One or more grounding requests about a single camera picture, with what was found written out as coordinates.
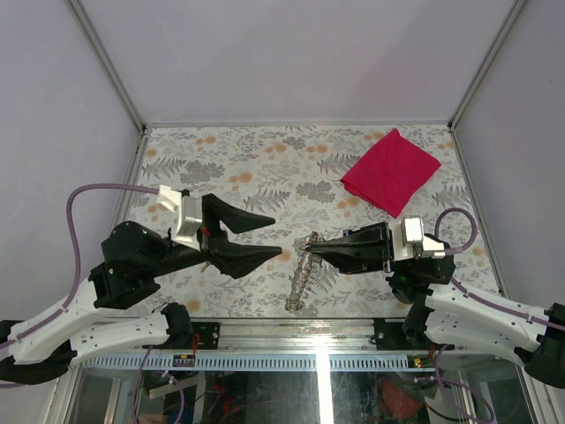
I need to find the metal ring key organizer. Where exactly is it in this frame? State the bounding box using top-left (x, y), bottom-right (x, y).
top-left (285, 231), bottom-right (325, 313)

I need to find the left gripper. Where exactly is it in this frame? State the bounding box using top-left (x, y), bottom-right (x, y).
top-left (150, 196), bottom-right (287, 279)

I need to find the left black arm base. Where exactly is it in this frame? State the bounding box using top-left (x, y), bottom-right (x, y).
top-left (157, 303), bottom-right (221, 352)

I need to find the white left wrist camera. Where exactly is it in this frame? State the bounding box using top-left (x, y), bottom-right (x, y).
top-left (157, 185), bottom-right (203, 251)

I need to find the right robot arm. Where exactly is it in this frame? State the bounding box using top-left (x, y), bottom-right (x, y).
top-left (305, 216), bottom-right (564, 389)

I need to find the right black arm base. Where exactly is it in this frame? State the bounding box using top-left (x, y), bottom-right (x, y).
top-left (370, 305), bottom-right (434, 352)

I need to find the magenta folded cloth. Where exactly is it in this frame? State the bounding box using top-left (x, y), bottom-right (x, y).
top-left (341, 129), bottom-right (441, 218)

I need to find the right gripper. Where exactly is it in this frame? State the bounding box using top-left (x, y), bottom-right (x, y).
top-left (307, 221), bottom-right (411, 275)

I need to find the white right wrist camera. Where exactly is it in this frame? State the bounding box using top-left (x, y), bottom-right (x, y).
top-left (388, 216), bottom-right (447, 261)

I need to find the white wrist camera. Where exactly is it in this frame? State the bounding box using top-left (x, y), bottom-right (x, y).
top-left (157, 185), bottom-right (203, 251)
top-left (388, 216), bottom-right (447, 261)

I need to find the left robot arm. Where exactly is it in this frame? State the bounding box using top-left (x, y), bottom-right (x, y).
top-left (1, 185), bottom-right (282, 389)

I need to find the aluminium front rail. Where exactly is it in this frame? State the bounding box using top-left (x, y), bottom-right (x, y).
top-left (80, 319), bottom-right (437, 373)

